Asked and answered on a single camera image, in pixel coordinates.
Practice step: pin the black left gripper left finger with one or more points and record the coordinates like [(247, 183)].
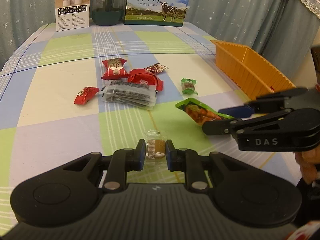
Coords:
[(120, 163)]

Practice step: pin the blue milk carton box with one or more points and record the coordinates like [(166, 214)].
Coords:
[(156, 12)]

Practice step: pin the white product box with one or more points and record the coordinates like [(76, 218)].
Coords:
[(71, 14)]

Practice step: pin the checkered tablecloth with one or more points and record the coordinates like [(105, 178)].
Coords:
[(42, 127)]

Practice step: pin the small red candy packet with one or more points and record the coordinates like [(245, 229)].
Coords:
[(86, 94)]

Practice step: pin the red pouch snack packet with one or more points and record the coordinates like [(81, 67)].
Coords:
[(144, 77)]

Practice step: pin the white sachet stack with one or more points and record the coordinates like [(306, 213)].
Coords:
[(134, 94)]

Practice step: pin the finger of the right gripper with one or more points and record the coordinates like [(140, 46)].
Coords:
[(264, 104), (286, 121)]

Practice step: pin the person's right hand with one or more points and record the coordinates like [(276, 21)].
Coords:
[(307, 162)]

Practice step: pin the silver green snack bag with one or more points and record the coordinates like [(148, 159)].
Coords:
[(200, 112)]

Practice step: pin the brown red candy wrapper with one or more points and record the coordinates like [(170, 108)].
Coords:
[(156, 68)]

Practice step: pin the blue star curtain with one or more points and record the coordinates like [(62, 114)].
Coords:
[(282, 31)]

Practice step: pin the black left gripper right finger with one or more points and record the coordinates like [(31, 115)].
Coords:
[(189, 162)]

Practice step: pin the green wrapped candy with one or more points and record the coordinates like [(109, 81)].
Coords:
[(188, 86)]

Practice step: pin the dark glass jar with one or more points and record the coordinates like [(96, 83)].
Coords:
[(107, 12)]

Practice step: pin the clear brown candy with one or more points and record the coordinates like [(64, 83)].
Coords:
[(155, 146)]

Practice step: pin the red santa snack packet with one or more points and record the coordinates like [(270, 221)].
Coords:
[(114, 69)]

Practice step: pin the orange plastic tray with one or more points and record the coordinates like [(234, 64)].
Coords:
[(252, 73)]

